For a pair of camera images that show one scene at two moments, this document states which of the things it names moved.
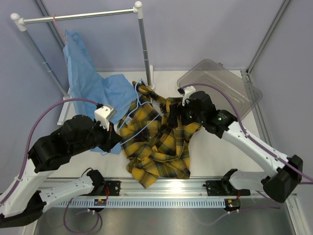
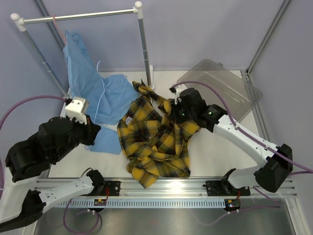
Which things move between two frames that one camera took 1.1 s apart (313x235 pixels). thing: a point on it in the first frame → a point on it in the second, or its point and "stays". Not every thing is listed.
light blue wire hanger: [137, 105] → [104, 89]
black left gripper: [112, 138] → [92, 130]
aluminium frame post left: [44, 13] stays
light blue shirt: [86, 80] stays
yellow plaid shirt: [156, 149] stays
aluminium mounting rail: [187, 188] stays
